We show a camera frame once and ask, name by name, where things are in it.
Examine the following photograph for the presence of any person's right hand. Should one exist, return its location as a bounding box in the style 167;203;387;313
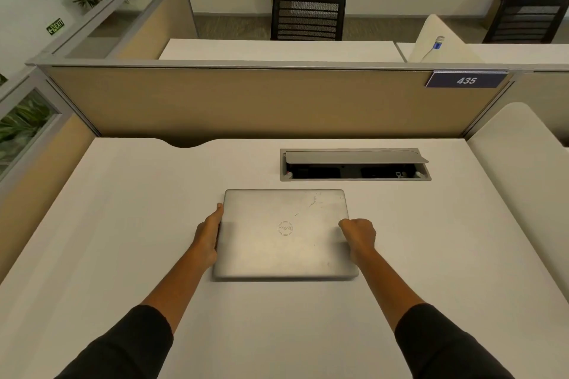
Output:
338;218;378;266

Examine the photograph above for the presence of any silver laptop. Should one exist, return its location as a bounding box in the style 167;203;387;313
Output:
212;189;359;280

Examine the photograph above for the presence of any person's left forearm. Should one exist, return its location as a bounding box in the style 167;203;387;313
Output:
54;245;218;379

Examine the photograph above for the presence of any blue desk number sign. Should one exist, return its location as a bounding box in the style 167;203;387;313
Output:
425;71;508;89

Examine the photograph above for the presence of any white cable with blue plug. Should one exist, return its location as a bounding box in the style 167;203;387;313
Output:
417;35;445;63

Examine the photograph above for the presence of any black mesh office chair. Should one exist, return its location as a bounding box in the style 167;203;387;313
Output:
482;0;569;44
270;0;347;42

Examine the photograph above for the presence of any grey desk cable box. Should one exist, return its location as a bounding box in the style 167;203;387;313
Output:
279;148;432;182

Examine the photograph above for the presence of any glass topped side partition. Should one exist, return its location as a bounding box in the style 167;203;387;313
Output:
26;0;199;65
0;69;100;284

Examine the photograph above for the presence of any beige cubicle partition panel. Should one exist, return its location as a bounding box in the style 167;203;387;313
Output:
36;60;516;148

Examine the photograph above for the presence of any person's right forearm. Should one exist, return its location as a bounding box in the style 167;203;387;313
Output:
351;246;516;379

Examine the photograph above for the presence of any person's left hand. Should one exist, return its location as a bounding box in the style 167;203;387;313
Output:
192;203;225;268

